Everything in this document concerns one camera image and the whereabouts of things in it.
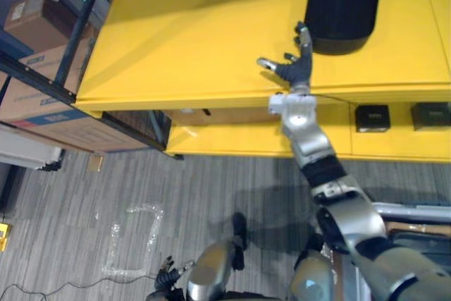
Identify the small black box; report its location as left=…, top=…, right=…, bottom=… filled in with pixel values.
left=411, top=102, right=451, bottom=132
left=354, top=104, right=392, bottom=134

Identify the robot leg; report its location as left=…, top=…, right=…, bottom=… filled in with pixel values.
left=185, top=211, right=248, bottom=301
left=288, top=233, right=340, bottom=301

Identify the black metal rack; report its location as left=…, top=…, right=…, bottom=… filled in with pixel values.
left=0, top=0, right=173, bottom=154

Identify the black floor cable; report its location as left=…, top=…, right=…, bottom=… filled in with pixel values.
left=0, top=272, right=160, bottom=297

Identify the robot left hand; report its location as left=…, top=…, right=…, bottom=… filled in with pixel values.
left=156, top=254, right=197, bottom=290

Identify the cardboard scrap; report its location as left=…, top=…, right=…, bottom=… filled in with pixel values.
left=87, top=154, right=104, bottom=172

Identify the grey metal cart frame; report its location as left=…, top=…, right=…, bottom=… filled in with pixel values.
left=366, top=201, right=451, bottom=225

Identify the yellow device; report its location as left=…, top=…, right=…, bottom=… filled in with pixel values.
left=0, top=222, right=12, bottom=253

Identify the cardboard box with blue label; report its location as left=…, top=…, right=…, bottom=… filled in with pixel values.
left=17, top=35, right=93, bottom=94

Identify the robot right leg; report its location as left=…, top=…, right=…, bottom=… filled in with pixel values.
left=288, top=233, right=340, bottom=301

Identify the cardboard box in cart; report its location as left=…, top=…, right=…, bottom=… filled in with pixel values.
left=383, top=221, right=451, bottom=263

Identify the white flat appliance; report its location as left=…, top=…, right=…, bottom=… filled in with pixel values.
left=0, top=125, right=66, bottom=172

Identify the large cardboard box blue stripe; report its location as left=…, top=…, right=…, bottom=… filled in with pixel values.
left=0, top=75, right=142, bottom=154

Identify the robot left leg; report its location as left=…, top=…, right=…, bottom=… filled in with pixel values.
left=185, top=211, right=248, bottom=301

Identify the small brown cardboard box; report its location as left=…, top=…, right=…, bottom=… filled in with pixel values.
left=3, top=0, right=100, bottom=52

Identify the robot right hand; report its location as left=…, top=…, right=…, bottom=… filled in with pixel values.
left=256, top=22, right=314, bottom=90

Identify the yellow metal shelf unit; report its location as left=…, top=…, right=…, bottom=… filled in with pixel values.
left=75, top=0, right=451, bottom=160

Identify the black plastic housing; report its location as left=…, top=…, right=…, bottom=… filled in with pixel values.
left=304, top=0, right=385, bottom=56

